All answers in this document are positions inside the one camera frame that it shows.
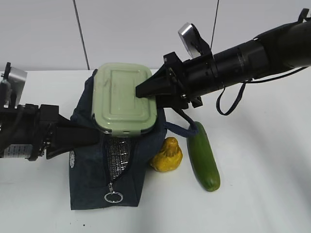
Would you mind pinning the green cucumber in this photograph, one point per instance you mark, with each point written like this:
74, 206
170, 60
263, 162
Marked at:
202, 160

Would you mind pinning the green lidded lunch box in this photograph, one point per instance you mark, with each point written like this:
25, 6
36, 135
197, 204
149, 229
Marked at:
116, 111

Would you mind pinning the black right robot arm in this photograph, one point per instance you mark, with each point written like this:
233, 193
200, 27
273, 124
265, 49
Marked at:
275, 51

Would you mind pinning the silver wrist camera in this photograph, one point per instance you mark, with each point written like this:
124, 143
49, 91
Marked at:
195, 45
11, 86

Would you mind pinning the dark navy lunch bag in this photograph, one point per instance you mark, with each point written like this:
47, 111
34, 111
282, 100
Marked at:
112, 171

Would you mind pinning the yellow squash toy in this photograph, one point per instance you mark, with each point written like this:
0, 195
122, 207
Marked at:
169, 157

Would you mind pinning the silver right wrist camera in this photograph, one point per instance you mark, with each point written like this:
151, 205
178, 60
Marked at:
195, 45

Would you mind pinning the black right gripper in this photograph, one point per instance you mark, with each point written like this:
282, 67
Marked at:
191, 79

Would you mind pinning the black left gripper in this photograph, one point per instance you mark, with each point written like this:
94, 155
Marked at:
29, 131

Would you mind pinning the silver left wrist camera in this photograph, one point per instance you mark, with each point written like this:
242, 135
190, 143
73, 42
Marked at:
11, 86

